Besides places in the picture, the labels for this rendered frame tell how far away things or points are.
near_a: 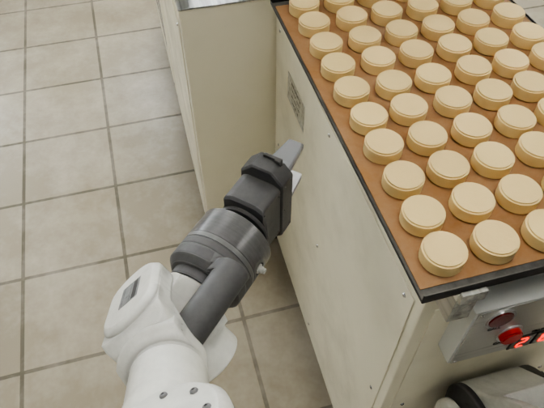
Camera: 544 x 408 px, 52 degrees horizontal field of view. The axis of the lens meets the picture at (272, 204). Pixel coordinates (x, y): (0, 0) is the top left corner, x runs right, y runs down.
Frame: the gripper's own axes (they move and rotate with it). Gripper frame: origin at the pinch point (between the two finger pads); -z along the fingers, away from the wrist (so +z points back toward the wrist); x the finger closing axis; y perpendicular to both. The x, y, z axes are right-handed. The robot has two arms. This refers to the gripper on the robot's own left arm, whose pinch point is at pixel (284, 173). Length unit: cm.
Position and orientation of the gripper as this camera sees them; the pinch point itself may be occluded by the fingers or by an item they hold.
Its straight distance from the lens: 68.4
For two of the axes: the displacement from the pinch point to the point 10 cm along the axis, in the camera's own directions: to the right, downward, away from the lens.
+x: 0.0, -6.4, -7.7
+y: -8.7, -3.8, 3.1
